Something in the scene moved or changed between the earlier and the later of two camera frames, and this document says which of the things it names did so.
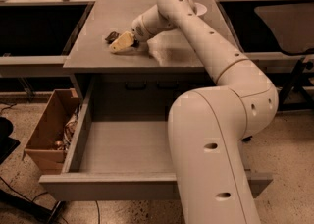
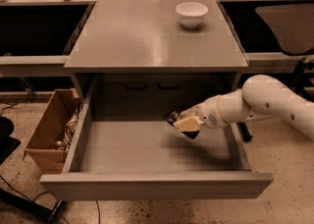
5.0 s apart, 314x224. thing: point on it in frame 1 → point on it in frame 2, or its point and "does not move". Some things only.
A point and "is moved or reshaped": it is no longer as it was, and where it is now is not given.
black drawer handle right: (167, 86) does not move
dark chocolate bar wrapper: (112, 37) is moved or reshaped
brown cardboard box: (49, 143) does not move
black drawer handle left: (135, 85) does not move
